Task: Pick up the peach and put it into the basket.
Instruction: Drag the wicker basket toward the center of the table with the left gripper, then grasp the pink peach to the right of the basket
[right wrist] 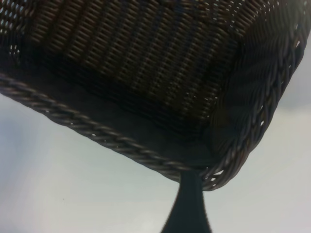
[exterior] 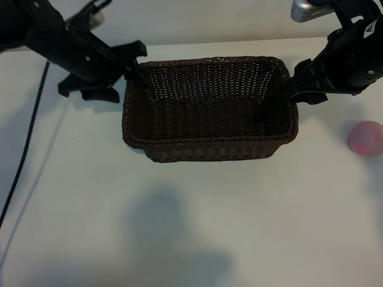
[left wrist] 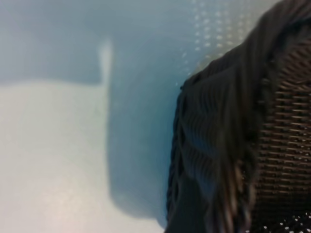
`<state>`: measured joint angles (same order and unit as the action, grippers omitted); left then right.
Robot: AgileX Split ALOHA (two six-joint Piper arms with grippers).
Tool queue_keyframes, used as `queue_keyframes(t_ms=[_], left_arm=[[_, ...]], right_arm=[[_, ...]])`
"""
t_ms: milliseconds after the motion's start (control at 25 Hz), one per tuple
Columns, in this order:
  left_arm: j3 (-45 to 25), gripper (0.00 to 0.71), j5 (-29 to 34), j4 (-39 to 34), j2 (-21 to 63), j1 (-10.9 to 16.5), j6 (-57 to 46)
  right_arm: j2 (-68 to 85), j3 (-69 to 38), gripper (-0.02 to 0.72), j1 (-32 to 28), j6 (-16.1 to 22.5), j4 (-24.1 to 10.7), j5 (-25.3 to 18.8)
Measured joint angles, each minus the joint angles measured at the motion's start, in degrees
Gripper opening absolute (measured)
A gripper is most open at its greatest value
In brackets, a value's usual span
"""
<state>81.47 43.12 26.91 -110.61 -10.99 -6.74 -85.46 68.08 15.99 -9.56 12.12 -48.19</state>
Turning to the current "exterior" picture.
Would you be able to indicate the pink peach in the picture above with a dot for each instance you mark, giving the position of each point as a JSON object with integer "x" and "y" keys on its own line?
{"x": 366, "y": 139}

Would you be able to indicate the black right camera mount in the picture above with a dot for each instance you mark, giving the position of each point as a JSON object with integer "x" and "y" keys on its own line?
{"x": 348, "y": 13}

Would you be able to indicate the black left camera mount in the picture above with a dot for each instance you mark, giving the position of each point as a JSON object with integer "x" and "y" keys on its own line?
{"x": 82, "y": 13}

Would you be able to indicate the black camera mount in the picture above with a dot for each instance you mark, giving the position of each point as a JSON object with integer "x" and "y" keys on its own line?
{"x": 348, "y": 13}
{"x": 82, "y": 13}

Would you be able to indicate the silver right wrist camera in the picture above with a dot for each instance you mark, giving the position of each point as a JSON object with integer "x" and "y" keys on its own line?
{"x": 303, "y": 10}

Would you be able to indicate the dark brown wicker basket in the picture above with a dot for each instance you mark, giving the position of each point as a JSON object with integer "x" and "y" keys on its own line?
{"x": 209, "y": 125}

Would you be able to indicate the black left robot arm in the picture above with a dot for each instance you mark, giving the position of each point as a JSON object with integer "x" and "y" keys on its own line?
{"x": 12, "y": 27}

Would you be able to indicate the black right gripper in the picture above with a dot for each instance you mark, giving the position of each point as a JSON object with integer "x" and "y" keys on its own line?
{"x": 353, "y": 64}

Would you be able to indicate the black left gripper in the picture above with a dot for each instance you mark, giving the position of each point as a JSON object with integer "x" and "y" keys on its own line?
{"x": 74, "y": 53}

